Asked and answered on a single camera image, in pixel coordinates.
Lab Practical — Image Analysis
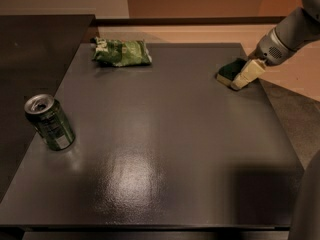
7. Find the green and yellow sponge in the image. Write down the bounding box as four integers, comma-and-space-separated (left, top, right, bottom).
216, 58, 247, 87

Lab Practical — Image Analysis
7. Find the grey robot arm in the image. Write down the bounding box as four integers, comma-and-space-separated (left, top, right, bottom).
231, 0, 320, 240

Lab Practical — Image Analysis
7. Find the crumpled green snack bag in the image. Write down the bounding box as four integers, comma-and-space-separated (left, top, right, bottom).
92, 37, 152, 67

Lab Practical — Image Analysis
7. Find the green soda can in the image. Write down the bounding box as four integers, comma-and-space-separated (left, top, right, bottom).
24, 94, 75, 151

